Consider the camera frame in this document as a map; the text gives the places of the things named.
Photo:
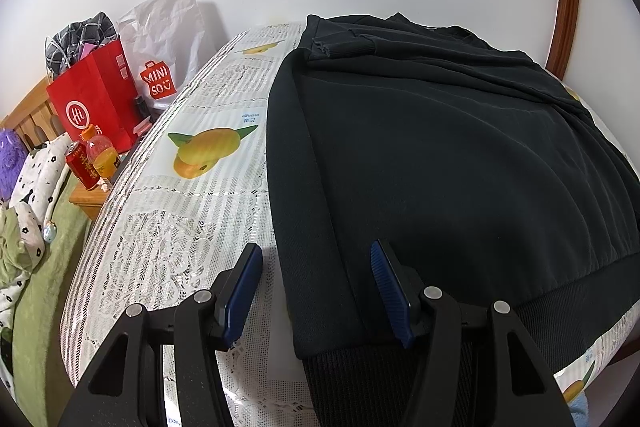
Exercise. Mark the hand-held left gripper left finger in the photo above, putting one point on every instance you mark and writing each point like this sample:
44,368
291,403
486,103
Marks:
240,297

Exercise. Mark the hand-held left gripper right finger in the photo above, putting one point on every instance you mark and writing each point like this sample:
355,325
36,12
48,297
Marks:
387,292

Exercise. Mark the black sweatshirt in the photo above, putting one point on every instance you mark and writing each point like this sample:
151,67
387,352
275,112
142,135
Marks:
425,147

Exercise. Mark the fruit print tablecloth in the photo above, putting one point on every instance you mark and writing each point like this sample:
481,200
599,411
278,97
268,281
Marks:
190,217

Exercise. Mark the wooden nightstand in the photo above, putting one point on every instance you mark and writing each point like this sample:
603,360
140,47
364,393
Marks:
87,202

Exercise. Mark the orange drink bottle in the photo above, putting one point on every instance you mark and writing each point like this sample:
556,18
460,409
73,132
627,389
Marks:
102,157

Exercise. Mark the small pink box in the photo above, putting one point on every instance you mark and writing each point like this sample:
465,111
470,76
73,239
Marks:
143,126

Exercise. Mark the small silver bell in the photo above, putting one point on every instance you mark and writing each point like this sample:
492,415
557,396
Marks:
50,233

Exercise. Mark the red drink can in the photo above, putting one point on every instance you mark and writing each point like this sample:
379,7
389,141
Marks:
82,167

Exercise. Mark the green spotted garment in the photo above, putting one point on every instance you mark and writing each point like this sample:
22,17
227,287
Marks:
15,252

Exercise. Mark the white floral quilt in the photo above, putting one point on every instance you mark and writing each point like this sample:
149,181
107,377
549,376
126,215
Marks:
42,172

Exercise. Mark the red paper bag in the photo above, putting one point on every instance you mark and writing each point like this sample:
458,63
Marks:
95,102

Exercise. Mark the brown wooden baseboard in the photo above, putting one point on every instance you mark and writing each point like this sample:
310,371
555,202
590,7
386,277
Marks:
627,349

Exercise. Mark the purple plush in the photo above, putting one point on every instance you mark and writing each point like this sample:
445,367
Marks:
10,162

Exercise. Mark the white plastic bag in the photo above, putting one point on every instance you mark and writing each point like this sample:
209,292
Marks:
165,37

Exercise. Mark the wooden bed headboard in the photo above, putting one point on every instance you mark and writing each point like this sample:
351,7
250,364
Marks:
30,117

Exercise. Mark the grey checkered cloth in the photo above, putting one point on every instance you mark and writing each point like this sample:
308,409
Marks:
75,39

